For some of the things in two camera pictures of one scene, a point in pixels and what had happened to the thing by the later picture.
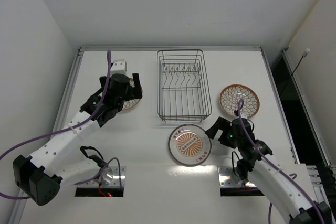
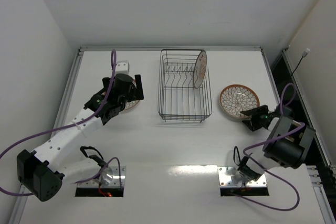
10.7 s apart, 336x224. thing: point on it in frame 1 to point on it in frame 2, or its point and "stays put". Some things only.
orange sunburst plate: [189, 145] to [200, 69]
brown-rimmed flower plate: [131, 103] stays put
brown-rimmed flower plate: [230, 95] stays put
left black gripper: [134, 93] stays put
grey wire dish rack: [182, 91] stays put
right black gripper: [222, 135] to [255, 119]
